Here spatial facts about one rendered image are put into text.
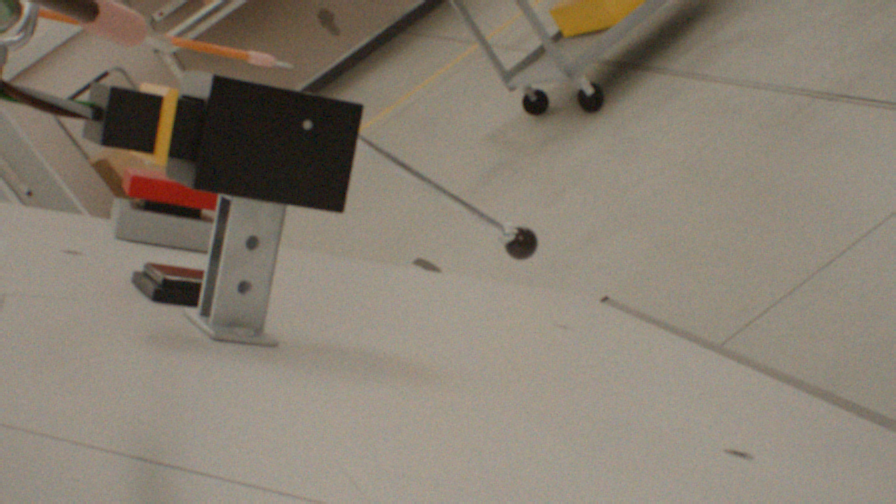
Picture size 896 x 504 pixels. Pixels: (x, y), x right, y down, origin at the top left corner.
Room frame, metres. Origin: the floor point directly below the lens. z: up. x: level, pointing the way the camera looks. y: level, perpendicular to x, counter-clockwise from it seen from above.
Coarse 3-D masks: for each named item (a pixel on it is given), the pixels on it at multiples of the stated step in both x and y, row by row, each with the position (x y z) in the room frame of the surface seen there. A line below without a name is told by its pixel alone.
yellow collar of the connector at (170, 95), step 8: (144, 88) 0.48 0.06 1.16; (152, 88) 0.47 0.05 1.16; (160, 88) 0.46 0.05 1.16; (168, 88) 0.45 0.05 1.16; (168, 96) 0.45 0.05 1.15; (176, 96) 0.45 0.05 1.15; (168, 104) 0.45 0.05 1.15; (168, 112) 0.45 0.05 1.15; (160, 120) 0.45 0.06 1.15; (168, 120) 0.45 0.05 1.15; (160, 128) 0.45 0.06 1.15; (168, 128) 0.45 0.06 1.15; (160, 136) 0.45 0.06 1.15; (168, 136) 0.45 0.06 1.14; (160, 144) 0.45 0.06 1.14; (168, 144) 0.45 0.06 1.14; (136, 152) 0.47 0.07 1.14; (160, 152) 0.45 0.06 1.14; (152, 160) 0.45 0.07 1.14; (160, 160) 0.45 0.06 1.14
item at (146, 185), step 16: (128, 176) 0.70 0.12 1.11; (144, 176) 0.68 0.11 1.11; (160, 176) 0.70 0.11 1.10; (128, 192) 0.68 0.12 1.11; (144, 192) 0.68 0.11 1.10; (160, 192) 0.68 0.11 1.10; (176, 192) 0.68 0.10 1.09; (192, 192) 0.68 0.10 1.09; (144, 208) 0.69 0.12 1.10; (160, 208) 0.69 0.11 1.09; (176, 208) 0.69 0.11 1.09; (192, 208) 0.69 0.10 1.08; (208, 208) 0.68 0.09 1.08
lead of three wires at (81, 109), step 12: (0, 84) 0.44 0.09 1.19; (12, 84) 0.45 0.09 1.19; (0, 96) 0.44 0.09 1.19; (12, 96) 0.44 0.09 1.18; (24, 96) 0.45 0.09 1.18; (36, 96) 0.45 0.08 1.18; (48, 96) 0.45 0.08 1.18; (36, 108) 0.45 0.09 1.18; (48, 108) 0.45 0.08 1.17; (60, 108) 0.45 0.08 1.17; (72, 108) 0.45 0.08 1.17; (84, 108) 0.46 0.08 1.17
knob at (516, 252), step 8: (520, 232) 0.50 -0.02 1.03; (528, 232) 0.50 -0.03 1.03; (520, 240) 0.49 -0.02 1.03; (528, 240) 0.49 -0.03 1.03; (536, 240) 0.50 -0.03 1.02; (512, 248) 0.50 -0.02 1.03; (520, 248) 0.49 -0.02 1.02; (528, 248) 0.49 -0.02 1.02; (536, 248) 0.50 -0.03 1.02; (512, 256) 0.50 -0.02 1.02; (520, 256) 0.49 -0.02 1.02; (528, 256) 0.50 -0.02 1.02
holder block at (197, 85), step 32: (192, 96) 0.47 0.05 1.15; (224, 96) 0.45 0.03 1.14; (256, 96) 0.45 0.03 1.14; (288, 96) 0.46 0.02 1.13; (320, 96) 0.46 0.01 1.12; (224, 128) 0.45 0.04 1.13; (256, 128) 0.45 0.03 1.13; (288, 128) 0.46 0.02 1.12; (320, 128) 0.46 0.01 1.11; (352, 128) 0.46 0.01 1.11; (224, 160) 0.45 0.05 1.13; (256, 160) 0.45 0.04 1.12; (288, 160) 0.46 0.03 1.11; (320, 160) 0.46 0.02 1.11; (352, 160) 0.46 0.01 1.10; (224, 192) 0.45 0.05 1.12; (256, 192) 0.45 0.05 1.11; (288, 192) 0.45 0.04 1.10; (320, 192) 0.46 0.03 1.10
